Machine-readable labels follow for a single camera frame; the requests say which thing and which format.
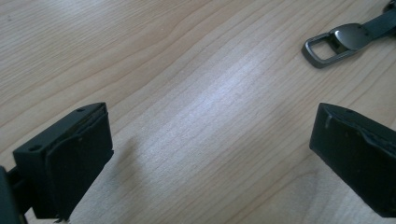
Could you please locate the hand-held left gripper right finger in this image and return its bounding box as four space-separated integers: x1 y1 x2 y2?
308 102 396 218

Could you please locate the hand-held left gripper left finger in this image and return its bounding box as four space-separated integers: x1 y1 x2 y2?
12 102 115 222

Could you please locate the metal bottle opener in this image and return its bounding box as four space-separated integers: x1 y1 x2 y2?
301 0 396 69

